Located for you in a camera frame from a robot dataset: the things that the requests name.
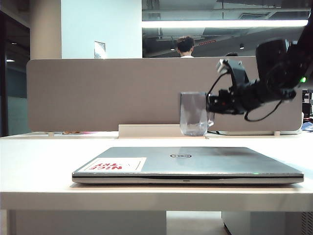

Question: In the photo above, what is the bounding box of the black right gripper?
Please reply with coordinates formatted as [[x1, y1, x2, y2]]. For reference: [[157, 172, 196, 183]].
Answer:
[[206, 78, 267, 116]]

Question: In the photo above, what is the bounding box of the clear water cup with handle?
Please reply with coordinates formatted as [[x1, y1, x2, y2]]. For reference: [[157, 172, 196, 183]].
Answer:
[[179, 91, 216, 137]]

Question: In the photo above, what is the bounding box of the grey Dell laptop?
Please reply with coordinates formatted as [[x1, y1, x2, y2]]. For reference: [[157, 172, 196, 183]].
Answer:
[[71, 146, 305, 185]]

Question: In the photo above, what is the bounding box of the dark-haired person white shirt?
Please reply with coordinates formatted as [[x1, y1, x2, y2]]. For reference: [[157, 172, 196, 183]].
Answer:
[[176, 36, 196, 58]]

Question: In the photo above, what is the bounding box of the long white ceiling light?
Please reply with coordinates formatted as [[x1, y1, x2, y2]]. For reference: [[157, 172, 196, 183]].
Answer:
[[141, 20, 309, 28]]

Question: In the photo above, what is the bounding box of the beige desk partition screen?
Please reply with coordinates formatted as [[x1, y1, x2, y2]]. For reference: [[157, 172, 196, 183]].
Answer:
[[26, 56, 304, 134]]

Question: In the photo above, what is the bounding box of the grey under-desk cabinet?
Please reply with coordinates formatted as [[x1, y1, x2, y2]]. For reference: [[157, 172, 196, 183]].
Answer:
[[222, 211, 313, 235]]

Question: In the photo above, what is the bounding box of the black camera cable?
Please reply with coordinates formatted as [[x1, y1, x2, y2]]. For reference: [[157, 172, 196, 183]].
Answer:
[[208, 71, 228, 95]]

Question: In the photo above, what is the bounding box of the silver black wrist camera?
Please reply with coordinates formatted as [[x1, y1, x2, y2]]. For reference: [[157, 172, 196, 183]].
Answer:
[[216, 58, 250, 86]]

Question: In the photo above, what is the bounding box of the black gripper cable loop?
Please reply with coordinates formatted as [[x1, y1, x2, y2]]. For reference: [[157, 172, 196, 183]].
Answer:
[[244, 96, 286, 122]]

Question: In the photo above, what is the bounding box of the framed wall poster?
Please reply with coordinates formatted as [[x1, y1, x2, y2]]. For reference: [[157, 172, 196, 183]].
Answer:
[[93, 41, 107, 60]]

